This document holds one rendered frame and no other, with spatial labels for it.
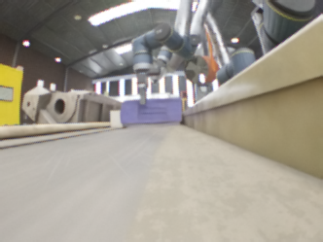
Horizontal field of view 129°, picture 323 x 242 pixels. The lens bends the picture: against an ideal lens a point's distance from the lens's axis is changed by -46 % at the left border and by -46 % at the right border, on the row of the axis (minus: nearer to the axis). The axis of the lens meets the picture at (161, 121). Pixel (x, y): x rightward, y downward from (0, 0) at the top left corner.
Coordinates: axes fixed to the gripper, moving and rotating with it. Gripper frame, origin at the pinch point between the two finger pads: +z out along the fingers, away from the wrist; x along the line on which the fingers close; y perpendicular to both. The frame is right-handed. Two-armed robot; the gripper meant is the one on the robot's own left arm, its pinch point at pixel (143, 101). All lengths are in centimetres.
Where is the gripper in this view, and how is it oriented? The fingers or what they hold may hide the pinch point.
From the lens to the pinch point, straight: 76.1
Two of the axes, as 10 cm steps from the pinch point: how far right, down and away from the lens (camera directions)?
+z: 0.4, 10.0, 0.0
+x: -0.7, 0.1, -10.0
